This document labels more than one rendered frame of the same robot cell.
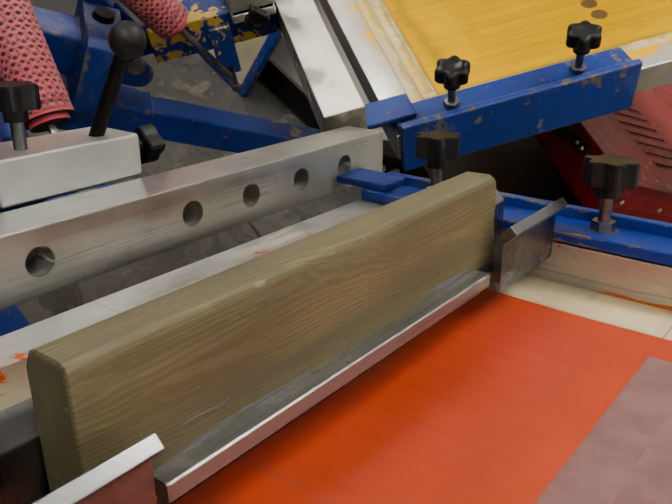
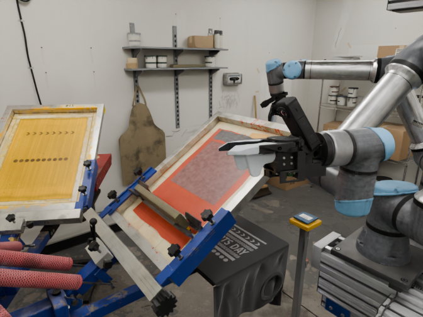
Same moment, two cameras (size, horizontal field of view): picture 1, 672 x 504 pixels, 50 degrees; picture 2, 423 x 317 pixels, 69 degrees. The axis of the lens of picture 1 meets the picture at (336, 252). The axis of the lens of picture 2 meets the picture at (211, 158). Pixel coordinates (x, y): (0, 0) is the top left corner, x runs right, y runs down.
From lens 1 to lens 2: 1.03 m
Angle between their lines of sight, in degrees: 56
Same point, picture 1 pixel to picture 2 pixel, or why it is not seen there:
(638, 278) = (154, 177)
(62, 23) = not seen: outside the picture
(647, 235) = (147, 173)
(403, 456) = (181, 205)
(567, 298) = (152, 188)
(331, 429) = not seen: hidden behind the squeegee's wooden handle
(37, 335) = (147, 248)
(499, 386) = (171, 196)
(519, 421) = (179, 194)
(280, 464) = not seen: hidden behind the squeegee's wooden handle
